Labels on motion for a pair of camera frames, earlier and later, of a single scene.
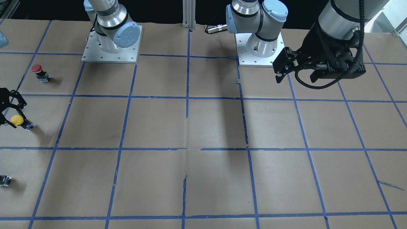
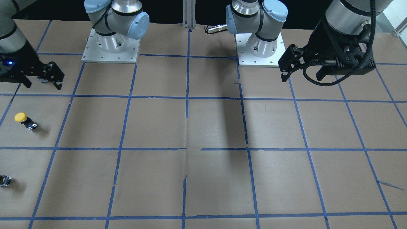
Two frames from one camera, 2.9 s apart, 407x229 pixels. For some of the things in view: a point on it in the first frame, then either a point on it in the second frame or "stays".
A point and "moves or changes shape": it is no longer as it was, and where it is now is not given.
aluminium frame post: [189, 14] stays
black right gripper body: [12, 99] → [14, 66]
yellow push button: [18, 120] moves or changes shape
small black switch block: [4, 180] stays
